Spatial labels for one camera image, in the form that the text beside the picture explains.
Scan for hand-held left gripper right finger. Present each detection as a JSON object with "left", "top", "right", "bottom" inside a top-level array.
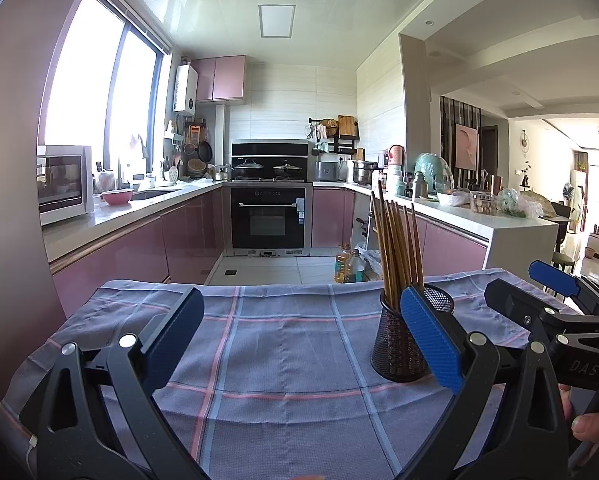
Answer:
[{"left": 399, "top": 285, "right": 573, "bottom": 480}]

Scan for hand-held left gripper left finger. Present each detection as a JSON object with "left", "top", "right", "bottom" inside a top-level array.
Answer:
[{"left": 20, "top": 286, "right": 206, "bottom": 480}]

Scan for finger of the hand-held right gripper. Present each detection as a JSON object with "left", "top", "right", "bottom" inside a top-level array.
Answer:
[
  {"left": 528, "top": 259, "right": 599, "bottom": 311},
  {"left": 484, "top": 279, "right": 599, "bottom": 343}
]

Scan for black mesh utensil holder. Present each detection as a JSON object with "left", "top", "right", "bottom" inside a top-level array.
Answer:
[{"left": 370, "top": 284, "right": 455, "bottom": 383}]

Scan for bunch of wooden chopsticks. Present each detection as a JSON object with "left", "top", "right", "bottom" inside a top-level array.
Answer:
[{"left": 369, "top": 189, "right": 425, "bottom": 306}]

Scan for person's right hand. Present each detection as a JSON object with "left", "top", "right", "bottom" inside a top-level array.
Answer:
[{"left": 558, "top": 384, "right": 599, "bottom": 447}]

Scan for pink base cabinets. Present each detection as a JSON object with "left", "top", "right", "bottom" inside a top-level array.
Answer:
[
  {"left": 50, "top": 185, "right": 228, "bottom": 318},
  {"left": 312, "top": 187, "right": 490, "bottom": 281}
]

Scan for bag of green vegetables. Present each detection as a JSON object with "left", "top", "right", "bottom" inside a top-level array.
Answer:
[{"left": 497, "top": 187, "right": 545, "bottom": 220}]

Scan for standing fan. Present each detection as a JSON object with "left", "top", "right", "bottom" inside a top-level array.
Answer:
[{"left": 562, "top": 182, "right": 580, "bottom": 233}]

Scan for clear plastic bag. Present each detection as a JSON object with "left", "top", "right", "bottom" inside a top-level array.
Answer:
[{"left": 357, "top": 242, "right": 385, "bottom": 281}]

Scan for yellow cooking oil bottle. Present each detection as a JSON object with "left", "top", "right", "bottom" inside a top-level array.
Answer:
[{"left": 334, "top": 244, "right": 354, "bottom": 283}]

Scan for blue plaid tablecloth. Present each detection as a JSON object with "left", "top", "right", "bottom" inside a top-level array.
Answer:
[{"left": 0, "top": 267, "right": 580, "bottom": 480}]

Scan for black built-in oven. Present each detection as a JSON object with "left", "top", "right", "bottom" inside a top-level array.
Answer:
[{"left": 228, "top": 184, "right": 313, "bottom": 256}]

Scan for pink basin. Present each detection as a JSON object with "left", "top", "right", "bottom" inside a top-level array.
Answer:
[{"left": 101, "top": 188, "right": 135, "bottom": 207}]

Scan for mint green appliance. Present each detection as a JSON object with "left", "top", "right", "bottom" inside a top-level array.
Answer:
[{"left": 413, "top": 152, "right": 454, "bottom": 196}]

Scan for large steel pot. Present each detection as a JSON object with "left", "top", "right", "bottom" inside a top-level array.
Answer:
[{"left": 352, "top": 160, "right": 377, "bottom": 184}]

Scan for black wok with glass lid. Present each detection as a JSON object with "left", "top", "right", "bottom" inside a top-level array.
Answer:
[{"left": 233, "top": 159, "right": 265, "bottom": 178}]

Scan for white microwave oven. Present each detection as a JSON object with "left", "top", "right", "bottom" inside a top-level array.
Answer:
[{"left": 36, "top": 145, "right": 95, "bottom": 226}]

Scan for black range hood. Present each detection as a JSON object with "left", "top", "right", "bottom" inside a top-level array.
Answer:
[{"left": 231, "top": 140, "right": 311, "bottom": 181}]

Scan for white water heater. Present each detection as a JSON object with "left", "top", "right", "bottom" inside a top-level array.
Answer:
[{"left": 174, "top": 64, "right": 200, "bottom": 113}]

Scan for kitchen window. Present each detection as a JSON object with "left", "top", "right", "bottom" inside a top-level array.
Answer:
[{"left": 40, "top": 0, "right": 173, "bottom": 196}]

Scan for square ceiling light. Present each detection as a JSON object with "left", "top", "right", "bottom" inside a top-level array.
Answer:
[{"left": 258, "top": 4, "right": 296, "bottom": 38}]

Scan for pink wall picture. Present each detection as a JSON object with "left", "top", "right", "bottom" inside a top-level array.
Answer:
[{"left": 454, "top": 122, "right": 480, "bottom": 171}]

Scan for black wall rack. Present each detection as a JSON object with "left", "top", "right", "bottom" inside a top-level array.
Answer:
[{"left": 308, "top": 117, "right": 359, "bottom": 156}]

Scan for pink wall cabinet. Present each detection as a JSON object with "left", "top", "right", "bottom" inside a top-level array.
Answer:
[{"left": 190, "top": 55, "right": 246, "bottom": 103}]

